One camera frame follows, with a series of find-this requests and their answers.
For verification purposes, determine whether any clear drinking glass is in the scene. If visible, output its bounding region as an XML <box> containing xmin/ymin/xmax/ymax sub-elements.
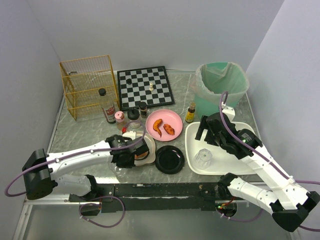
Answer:
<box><xmin>108</xmin><ymin>162</ymin><xmax>130</xmax><ymax>178</ymax></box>

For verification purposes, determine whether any beige bowl with handles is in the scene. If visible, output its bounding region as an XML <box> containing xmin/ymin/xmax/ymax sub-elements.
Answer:
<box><xmin>134</xmin><ymin>133</ymin><xmax>156</xmax><ymax>167</ymax></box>

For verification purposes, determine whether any clear faceted glass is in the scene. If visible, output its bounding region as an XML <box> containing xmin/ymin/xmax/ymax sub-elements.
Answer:
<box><xmin>194</xmin><ymin>148</ymin><xmax>213</xmax><ymax>170</ymax></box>

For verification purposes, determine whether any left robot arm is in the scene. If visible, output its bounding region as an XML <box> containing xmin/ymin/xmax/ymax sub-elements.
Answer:
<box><xmin>22</xmin><ymin>134</ymin><xmax>156</xmax><ymax>200</ymax></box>

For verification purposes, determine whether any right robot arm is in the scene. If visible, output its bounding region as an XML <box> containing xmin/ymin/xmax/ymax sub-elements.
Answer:
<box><xmin>195</xmin><ymin>112</ymin><xmax>320</xmax><ymax>232</ymax></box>

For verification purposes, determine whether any yellow label sauce bottle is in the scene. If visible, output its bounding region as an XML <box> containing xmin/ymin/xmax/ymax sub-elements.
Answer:
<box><xmin>184</xmin><ymin>102</ymin><xmax>196</xmax><ymax>123</ymax></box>

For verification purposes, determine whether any orange fried nugget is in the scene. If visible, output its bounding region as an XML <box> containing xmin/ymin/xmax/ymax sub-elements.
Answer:
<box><xmin>134</xmin><ymin>152</ymin><xmax>149</xmax><ymax>160</ymax></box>

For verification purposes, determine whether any white plastic tray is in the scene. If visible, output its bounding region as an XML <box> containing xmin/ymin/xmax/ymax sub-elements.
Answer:
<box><xmin>185</xmin><ymin>122</ymin><xmax>255</xmax><ymax>176</ymax></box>

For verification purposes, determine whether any red fried chicken piece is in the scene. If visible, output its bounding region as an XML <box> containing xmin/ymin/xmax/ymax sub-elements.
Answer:
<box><xmin>163</xmin><ymin>123</ymin><xmax>175</xmax><ymax>135</ymax></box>

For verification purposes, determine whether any pink plate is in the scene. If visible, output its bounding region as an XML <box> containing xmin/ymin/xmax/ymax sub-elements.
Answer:
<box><xmin>145</xmin><ymin>109</ymin><xmax>183</xmax><ymax>142</ymax></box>

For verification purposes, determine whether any pink lid spice jar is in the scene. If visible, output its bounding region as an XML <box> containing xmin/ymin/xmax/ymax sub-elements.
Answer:
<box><xmin>114</xmin><ymin>111</ymin><xmax>126</xmax><ymax>131</ymax></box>

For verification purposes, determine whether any orange chicken wing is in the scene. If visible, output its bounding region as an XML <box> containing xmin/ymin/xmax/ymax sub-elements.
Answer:
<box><xmin>152</xmin><ymin>118</ymin><xmax>163</xmax><ymax>137</ymax></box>

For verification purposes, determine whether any black lid seasoning jar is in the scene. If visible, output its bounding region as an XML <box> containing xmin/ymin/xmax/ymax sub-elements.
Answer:
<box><xmin>127</xmin><ymin>107</ymin><xmax>141</xmax><ymax>129</ymax></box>

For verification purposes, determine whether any black plate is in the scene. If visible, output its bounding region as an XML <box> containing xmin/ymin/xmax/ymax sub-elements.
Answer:
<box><xmin>155</xmin><ymin>145</ymin><xmax>185</xmax><ymax>175</ymax></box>

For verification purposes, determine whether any green plastic trash bin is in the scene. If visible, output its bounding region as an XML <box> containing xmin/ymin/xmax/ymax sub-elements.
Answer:
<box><xmin>193</xmin><ymin>61</ymin><xmax>249</xmax><ymax>121</ymax></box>

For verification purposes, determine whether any clear trash bag liner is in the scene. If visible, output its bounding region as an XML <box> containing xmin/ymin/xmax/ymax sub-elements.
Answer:
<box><xmin>191</xmin><ymin>61</ymin><xmax>250</xmax><ymax>104</ymax></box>

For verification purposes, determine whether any small dark pepper shaker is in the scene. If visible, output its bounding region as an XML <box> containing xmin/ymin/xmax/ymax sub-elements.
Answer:
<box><xmin>138</xmin><ymin>101</ymin><xmax>148</xmax><ymax>118</ymax></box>

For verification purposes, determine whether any clear vinegar bottle red label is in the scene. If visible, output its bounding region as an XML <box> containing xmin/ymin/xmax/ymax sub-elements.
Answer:
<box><xmin>98</xmin><ymin>88</ymin><xmax>116</xmax><ymax>124</ymax></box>

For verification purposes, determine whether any white chess pawn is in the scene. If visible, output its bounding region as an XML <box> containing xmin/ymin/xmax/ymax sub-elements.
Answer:
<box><xmin>149</xmin><ymin>82</ymin><xmax>154</xmax><ymax>91</ymax></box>

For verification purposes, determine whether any black white chessboard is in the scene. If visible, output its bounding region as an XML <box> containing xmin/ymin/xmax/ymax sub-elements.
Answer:
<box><xmin>117</xmin><ymin>66</ymin><xmax>175</xmax><ymax>111</ymax></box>

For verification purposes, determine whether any black chess pawn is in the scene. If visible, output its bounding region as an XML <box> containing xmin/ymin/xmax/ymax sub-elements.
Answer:
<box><xmin>126</xmin><ymin>78</ymin><xmax>132</xmax><ymax>85</ymax></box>

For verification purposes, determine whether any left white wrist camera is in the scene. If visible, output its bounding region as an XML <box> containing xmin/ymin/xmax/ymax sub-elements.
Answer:
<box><xmin>121</xmin><ymin>127</ymin><xmax>144</xmax><ymax>140</ymax></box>

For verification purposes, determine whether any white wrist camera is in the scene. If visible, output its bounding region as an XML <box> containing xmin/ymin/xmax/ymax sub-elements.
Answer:
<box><xmin>121</xmin><ymin>127</ymin><xmax>144</xmax><ymax>140</ymax></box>
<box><xmin>220</xmin><ymin>102</ymin><xmax>236</xmax><ymax>122</ymax></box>

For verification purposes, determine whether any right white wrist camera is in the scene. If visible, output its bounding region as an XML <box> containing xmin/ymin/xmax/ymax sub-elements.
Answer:
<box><xmin>220</xmin><ymin>102</ymin><xmax>236</xmax><ymax>122</ymax></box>

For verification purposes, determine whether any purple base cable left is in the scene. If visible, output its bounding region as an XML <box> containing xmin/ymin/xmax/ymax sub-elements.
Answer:
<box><xmin>78</xmin><ymin>194</ymin><xmax>126</xmax><ymax>228</ymax></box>

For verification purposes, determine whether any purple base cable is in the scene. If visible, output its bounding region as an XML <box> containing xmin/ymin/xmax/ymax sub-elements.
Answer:
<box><xmin>78</xmin><ymin>194</ymin><xmax>126</xmax><ymax>228</ymax></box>
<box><xmin>216</xmin><ymin>199</ymin><xmax>264</xmax><ymax>223</ymax></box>

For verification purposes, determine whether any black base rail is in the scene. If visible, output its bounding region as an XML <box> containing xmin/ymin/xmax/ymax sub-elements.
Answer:
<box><xmin>68</xmin><ymin>182</ymin><xmax>232</xmax><ymax>213</ymax></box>

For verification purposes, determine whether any yellow wire basket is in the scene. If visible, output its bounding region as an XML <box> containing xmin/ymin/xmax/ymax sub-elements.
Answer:
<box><xmin>59</xmin><ymin>55</ymin><xmax>120</xmax><ymax>120</ymax></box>

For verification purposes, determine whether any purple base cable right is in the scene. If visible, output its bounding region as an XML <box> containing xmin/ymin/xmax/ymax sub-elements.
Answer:
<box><xmin>216</xmin><ymin>199</ymin><xmax>264</xmax><ymax>223</ymax></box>

